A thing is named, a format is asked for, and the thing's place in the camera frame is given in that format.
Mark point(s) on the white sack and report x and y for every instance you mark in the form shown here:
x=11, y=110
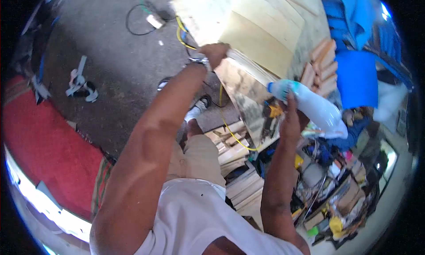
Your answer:
x=390, y=100

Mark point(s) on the person's left hand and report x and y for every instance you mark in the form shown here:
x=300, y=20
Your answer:
x=214, y=55

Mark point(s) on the person's body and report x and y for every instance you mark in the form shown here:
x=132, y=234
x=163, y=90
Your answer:
x=192, y=221

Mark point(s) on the person's right hand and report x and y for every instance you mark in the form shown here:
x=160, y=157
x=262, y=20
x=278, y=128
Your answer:
x=291, y=122

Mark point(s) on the white power box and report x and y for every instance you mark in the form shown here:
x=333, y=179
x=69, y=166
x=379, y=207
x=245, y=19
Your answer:
x=154, y=21

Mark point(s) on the blue plastic sheet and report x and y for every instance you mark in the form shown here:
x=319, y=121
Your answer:
x=357, y=79

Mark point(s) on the pile of wood offcuts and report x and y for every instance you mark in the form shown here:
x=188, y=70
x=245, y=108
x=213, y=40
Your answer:
x=242, y=185

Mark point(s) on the stack of pale plywood sheets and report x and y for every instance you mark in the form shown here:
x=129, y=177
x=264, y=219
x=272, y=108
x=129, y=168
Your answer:
x=259, y=29

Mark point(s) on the person's left fingers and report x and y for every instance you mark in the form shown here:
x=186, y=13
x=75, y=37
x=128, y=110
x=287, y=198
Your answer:
x=223, y=49

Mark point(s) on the person's legs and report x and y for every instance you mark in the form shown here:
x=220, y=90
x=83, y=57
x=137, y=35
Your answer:
x=199, y=155

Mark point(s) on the white plastic bottle blue cap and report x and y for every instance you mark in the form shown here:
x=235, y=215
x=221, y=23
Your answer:
x=315, y=109

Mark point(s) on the person's right thumb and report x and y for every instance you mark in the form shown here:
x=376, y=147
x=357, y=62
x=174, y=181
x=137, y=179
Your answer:
x=292, y=102

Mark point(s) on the blue tarp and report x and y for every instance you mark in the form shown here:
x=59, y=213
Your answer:
x=352, y=12

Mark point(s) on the red carpet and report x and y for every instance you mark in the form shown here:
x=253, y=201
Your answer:
x=49, y=145

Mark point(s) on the cluttered workbench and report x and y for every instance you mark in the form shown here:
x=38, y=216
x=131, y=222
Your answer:
x=335, y=185

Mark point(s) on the stained plywood sheet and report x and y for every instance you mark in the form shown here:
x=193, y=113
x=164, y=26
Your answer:
x=247, y=95

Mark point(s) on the pile of wooden rods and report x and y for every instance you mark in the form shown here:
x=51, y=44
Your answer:
x=322, y=69

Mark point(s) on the yellow black power tool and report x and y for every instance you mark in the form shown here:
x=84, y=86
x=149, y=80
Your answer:
x=275, y=110

